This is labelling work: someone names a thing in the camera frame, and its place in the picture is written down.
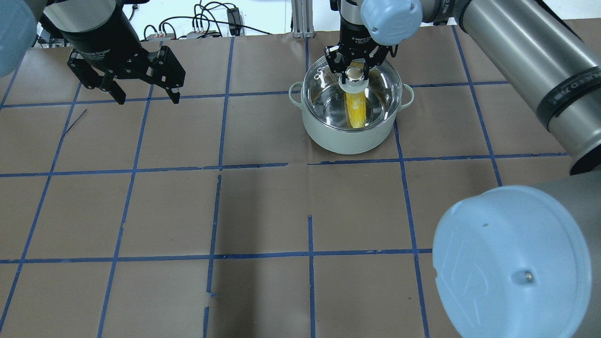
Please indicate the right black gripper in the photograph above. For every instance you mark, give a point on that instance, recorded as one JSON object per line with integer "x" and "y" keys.
{"x": 353, "y": 38}

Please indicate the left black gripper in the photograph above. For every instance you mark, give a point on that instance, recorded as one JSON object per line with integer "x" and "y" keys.
{"x": 101, "y": 38}

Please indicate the pale green cooking pot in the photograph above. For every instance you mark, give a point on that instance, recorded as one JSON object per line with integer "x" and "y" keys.
{"x": 321, "y": 99}

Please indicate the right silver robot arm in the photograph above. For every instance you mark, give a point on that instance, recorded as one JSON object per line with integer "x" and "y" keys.
{"x": 374, "y": 215}

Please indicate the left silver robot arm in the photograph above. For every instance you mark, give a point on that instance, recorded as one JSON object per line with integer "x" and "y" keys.
{"x": 19, "y": 20}

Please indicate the small usb hub board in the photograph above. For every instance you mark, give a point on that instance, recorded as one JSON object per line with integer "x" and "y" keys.
{"x": 161, "y": 36}

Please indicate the black power adapter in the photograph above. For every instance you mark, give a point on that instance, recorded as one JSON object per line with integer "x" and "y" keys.
{"x": 234, "y": 18}

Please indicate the brown paper table cover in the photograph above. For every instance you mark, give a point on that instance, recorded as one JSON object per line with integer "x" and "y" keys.
{"x": 155, "y": 220}

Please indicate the aluminium frame post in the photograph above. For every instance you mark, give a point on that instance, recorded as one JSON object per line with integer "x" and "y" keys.
{"x": 302, "y": 19}

